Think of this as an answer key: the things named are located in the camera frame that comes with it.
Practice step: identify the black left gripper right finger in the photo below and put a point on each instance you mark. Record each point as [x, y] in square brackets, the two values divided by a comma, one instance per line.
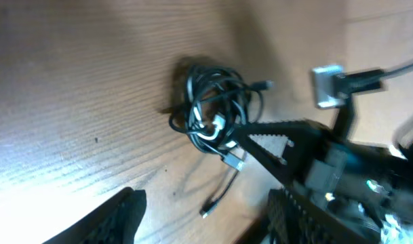
[284, 220]

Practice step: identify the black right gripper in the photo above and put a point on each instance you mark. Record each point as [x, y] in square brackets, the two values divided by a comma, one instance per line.
[323, 161]

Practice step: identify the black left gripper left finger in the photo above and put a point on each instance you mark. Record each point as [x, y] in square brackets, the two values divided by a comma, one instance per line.
[116, 221]

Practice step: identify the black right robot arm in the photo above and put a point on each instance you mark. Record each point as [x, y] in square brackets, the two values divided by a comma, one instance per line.
[353, 215]

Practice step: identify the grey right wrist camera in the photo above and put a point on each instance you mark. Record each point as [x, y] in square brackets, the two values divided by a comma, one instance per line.
[323, 84]

